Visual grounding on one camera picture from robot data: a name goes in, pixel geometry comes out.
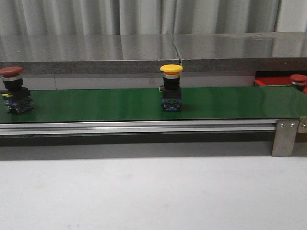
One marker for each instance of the red mushroom push button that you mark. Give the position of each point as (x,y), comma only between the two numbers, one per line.
(299,81)
(17,98)

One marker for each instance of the green conveyor belt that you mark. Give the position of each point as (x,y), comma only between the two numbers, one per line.
(266,102)

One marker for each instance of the grey stone shelf slab left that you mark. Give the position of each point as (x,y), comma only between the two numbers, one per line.
(88,54)

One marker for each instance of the grey stone shelf slab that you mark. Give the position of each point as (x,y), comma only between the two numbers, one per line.
(88,54)
(245,52)

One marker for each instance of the red plastic tray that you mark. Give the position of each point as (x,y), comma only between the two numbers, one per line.
(276,78)

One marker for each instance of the grey stone shelf slab right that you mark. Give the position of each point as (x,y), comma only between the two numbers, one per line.
(245,52)

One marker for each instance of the grey curtain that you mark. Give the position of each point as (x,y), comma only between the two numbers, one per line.
(150,17)

